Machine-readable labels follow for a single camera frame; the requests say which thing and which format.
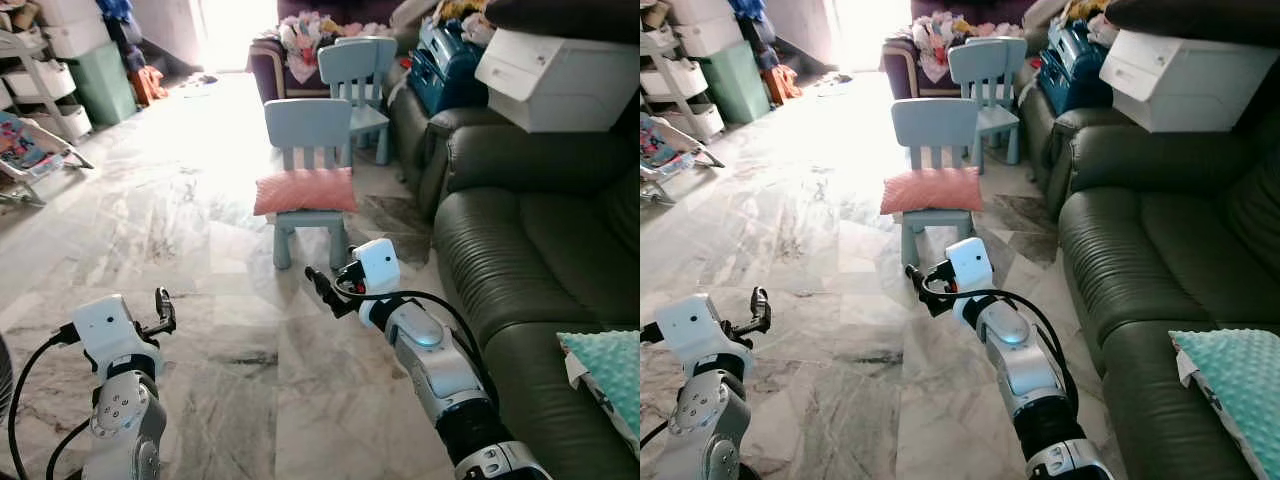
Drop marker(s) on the pink dotted plush pillow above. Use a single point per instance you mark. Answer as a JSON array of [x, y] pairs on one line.
[[930, 190], [305, 190]]

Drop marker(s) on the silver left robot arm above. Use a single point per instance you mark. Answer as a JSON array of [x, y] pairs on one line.
[[125, 420], [705, 430]]

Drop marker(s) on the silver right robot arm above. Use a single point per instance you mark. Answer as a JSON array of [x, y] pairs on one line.
[[435, 365], [1010, 350]]

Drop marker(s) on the teal dotted plush pillow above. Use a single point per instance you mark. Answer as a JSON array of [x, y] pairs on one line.
[[1235, 385], [610, 375]]

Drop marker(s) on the dark green leather sofa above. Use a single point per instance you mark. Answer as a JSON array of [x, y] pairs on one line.
[[1150, 250], [520, 250]]

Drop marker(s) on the light blue child chair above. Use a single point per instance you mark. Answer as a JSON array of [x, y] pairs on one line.
[[305, 125], [355, 65], [985, 62], [933, 125]]

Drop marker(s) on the colourful baby bouncer seat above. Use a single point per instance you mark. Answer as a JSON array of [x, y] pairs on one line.
[[662, 150], [25, 150]]

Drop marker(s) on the purple armchair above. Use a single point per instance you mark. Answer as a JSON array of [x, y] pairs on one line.
[[262, 65], [895, 65]]

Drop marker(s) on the green plastic bin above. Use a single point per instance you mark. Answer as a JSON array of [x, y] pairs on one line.
[[100, 85], [735, 85]]

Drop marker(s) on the orange bag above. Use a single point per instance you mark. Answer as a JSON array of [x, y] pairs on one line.
[[782, 85], [148, 85]]

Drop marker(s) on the blue bag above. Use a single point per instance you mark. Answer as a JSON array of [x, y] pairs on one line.
[[1075, 70], [445, 70]]

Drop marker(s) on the white shelf rack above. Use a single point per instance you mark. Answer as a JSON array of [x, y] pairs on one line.
[[680, 78], [40, 82]]

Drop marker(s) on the heap of colourful clothes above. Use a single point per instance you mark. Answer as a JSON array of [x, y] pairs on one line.
[[300, 40], [930, 40]]

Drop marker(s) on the blue hanging garment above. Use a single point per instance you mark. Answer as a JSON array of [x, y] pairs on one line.
[[750, 28], [120, 30]]

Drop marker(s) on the white stacked storage boxes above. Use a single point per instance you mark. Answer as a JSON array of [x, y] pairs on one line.
[[705, 25], [72, 30]]

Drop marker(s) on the white plastic storage box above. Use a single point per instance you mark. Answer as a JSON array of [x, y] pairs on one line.
[[560, 85], [1190, 85]]

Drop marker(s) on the dark brown cushion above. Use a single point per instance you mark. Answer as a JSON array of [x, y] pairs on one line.
[[570, 18], [1200, 20]]

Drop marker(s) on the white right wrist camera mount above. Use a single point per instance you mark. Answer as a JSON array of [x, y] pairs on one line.
[[970, 262], [378, 265]]

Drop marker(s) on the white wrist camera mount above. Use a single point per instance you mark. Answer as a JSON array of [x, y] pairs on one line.
[[105, 330], [970, 262], [378, 265], [690, 330]]

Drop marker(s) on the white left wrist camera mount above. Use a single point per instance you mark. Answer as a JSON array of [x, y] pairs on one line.
[[105, 330], [690, 330]]

